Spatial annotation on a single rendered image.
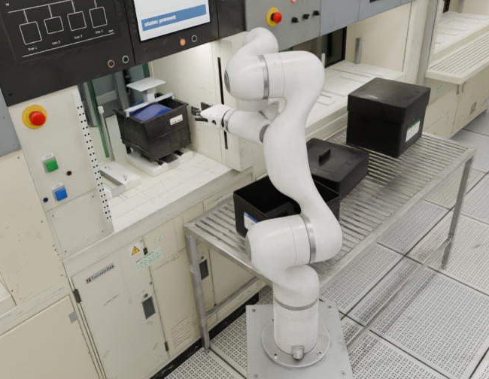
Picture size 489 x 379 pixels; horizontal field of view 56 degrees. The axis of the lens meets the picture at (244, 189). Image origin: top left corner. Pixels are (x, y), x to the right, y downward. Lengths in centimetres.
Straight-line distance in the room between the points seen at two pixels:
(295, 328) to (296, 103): 58
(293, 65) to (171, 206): 89
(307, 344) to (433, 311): 136
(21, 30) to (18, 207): 48
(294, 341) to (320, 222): 37
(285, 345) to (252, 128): 65
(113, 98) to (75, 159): 110
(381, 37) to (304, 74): 200
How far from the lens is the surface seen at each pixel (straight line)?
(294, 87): 106
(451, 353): 245
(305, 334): 129
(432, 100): 349
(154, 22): 153
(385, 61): 306
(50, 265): 160
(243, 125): 148
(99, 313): 181
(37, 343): 175
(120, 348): 199
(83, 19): 141
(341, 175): 189
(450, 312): 262
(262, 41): 114
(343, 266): 161
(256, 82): 104
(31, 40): 135
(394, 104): 216
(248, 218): 163
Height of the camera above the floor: 184
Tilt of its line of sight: 33 degrees down
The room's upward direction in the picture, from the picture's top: 4 degrees counter-clockwise
